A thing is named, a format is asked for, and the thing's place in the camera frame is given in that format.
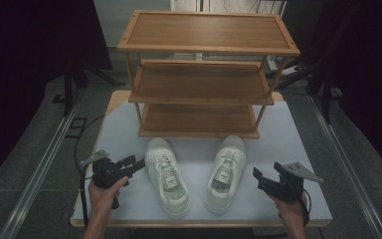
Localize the dark curtain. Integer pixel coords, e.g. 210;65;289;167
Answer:
280;0;382;184
0;0;113;192

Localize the metal floor rail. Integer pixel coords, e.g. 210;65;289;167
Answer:
306;95;382;239
0;98;83;239

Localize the person's left hand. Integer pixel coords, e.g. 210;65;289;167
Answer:
88;175;129;217

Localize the person's right hand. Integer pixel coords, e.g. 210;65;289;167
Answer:
267;191;309;230

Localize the pale grey table mat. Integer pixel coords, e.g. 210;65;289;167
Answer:
72;101;333;222

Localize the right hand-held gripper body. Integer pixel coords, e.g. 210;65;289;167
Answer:
273;160;324;204

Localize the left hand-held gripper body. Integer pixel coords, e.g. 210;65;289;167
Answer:
80;149;131;210

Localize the white power strip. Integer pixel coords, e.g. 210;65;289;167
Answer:
267;55;302;77

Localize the black metal stand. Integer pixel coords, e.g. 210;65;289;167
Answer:
275;59;343;124
52;56;125;118

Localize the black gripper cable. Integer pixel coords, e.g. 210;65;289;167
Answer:
73;114;105;229
298;187;312;227

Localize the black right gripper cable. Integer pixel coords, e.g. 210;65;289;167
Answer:
298;187;312;227

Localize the white lace-up sneaker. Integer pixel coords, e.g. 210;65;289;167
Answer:
204;133;248;215
144;136;191;219

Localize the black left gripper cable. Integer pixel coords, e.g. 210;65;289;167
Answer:
73;114;105;229

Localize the three-tier wooden shoe rack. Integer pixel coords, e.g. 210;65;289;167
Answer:
116;9;301;139

